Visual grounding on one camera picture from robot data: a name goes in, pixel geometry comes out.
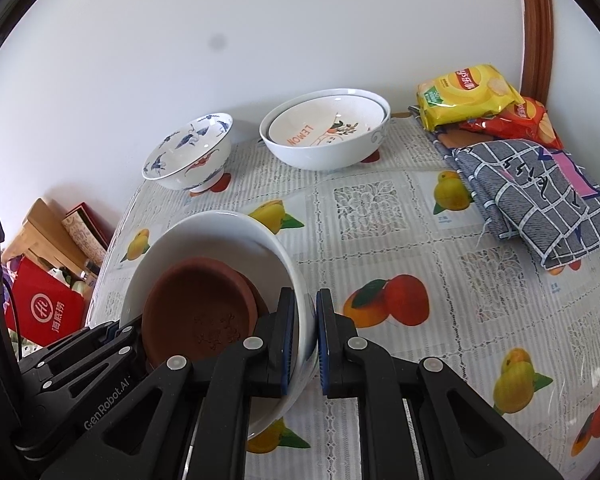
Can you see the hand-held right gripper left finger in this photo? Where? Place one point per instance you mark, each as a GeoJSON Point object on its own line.
{"type": "Point", "coordinates": [288, 350]}

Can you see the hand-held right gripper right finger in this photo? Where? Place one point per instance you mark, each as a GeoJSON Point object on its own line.
{"type": "Point", "coordinates": [322, 340]}

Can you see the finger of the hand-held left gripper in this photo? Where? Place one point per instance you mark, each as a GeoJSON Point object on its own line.
{"type": "Point", "coordinates": [70, 345]}
{"type": "Point", "coordinates": [105, 360]}

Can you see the brown clay dish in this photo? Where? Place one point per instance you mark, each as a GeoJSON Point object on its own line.
{"type": "Point", "coordinates": [257, 295]}
{"type": "Point", "coordinates": [195, 310]}

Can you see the white round plate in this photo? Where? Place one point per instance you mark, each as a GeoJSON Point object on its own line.
{"type": "Point", "coordinates": [220, 240]}

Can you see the red paper bag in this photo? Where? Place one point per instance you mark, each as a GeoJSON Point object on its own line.
{"type": "Point", "coordinates": [45, 305]}

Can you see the red and beige box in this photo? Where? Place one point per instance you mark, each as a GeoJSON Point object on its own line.
{"type": "Point", "coordinates": [85, 230]}

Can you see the light wooden furniture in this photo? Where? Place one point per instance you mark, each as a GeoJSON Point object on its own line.
{"type": "Point", "coordinates": [40, 230]}

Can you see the large white bowl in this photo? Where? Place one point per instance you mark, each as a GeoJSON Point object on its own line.
{"type": "Point", "coordinates": [325, 155]}

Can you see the blue and white patterned bowl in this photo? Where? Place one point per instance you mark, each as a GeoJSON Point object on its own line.
{"type": "Point", "coordinates": [190, 160]}

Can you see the white bowl with orange print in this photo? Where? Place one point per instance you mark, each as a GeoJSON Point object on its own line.
{"type": "Point", "coordinates": [320, 120]}

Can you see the grey checked folded cloth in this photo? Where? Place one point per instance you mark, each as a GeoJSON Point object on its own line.
{"type": "Point", "coordinates": [530, 200]}

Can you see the yellow chips bag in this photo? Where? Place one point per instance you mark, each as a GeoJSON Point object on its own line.
{"type": "Point", "coordinates": [465, 95]}

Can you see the red chips bag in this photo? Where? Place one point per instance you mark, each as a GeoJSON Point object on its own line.
{"type": "Point", "coordinates": [525, 125]}

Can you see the brown wooden door frame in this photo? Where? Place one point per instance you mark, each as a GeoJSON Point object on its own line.
{"type": "Point", "coordinates": [535, 20]}

